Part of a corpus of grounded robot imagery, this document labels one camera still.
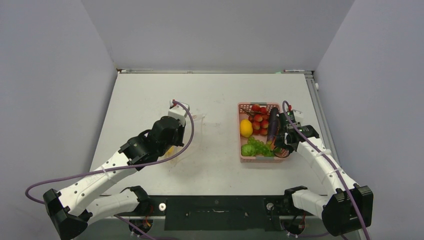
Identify yellow bell pepper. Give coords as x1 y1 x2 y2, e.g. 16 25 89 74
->
164 146 177 158

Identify clear zip top bag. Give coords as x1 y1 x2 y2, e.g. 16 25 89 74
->
165 113 207 167

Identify green lettuce head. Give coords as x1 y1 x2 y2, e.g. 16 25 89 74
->
240 143 257 157

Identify pink plastic basket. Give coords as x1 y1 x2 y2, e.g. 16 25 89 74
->
237 102 289 163

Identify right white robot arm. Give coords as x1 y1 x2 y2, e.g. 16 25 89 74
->
274 112 374 237

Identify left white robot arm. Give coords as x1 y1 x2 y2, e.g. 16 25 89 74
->
42 113 187 240

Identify green grape bunch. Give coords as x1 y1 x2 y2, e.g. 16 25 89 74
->
247 137 274 157

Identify dark purple eggplant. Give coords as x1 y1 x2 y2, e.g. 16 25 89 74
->
266 107 280 145

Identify yellow lemon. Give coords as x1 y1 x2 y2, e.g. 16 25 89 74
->
239 119 253 138

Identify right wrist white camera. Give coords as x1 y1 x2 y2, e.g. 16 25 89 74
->
287 109 304 127

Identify aluminium table rail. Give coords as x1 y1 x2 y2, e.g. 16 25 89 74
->
304 70 369 220

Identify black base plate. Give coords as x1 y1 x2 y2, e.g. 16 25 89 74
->
121 195 305 231

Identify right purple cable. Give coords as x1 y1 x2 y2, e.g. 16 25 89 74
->
282 100 372 240

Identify purple cable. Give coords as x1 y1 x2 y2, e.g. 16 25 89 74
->
25 100 196 205
282 100 372 240

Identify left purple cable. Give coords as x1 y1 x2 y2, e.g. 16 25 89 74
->
25 100 196 205

